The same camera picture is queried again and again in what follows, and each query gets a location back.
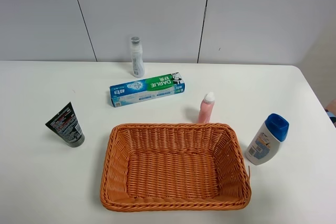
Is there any green blue toothpaste box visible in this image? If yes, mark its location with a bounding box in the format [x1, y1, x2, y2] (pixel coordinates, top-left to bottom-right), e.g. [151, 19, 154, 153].
[110, 72, 185, 108]

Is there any black cosmetic tube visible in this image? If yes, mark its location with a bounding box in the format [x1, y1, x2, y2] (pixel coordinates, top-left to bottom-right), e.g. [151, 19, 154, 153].
[45, 102, 85, 147]

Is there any white bottle with grey cap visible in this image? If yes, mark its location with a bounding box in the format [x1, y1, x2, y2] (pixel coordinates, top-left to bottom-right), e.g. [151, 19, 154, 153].
[130, 37, 145, 78]

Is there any white bottle with blue cap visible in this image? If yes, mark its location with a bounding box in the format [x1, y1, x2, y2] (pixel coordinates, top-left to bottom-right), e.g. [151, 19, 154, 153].
[245, 113, 289, 165]

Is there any pink bottle with white cap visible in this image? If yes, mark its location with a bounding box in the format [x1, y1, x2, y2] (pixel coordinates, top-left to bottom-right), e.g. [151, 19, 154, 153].
[198, 92, 215, 123]

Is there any orange wicker basket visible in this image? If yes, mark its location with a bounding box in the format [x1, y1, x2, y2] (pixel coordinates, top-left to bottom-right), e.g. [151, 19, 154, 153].
[100, 123, 251, 212]

